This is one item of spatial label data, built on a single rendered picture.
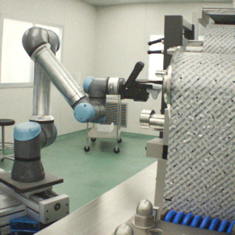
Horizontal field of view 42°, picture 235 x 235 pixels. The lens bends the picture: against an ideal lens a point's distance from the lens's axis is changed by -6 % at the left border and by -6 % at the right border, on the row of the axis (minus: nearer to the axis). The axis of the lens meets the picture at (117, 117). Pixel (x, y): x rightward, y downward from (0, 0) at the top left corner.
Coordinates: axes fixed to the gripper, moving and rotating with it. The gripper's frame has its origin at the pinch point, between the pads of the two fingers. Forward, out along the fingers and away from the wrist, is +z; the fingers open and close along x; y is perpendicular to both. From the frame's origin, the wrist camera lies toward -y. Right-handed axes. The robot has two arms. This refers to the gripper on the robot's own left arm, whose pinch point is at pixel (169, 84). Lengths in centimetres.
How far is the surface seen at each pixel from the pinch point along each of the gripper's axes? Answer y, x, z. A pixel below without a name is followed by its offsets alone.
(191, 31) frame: -21.4, 24.7, 8.7
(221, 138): -4, 78, 15
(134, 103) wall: 127, -512, -112
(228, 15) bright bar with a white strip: -26, 44, 19
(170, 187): 5, 77, 8
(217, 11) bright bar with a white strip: -27, 43, 15
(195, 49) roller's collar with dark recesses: -16.7, 45.7, 10.1
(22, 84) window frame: 62, -321, -261
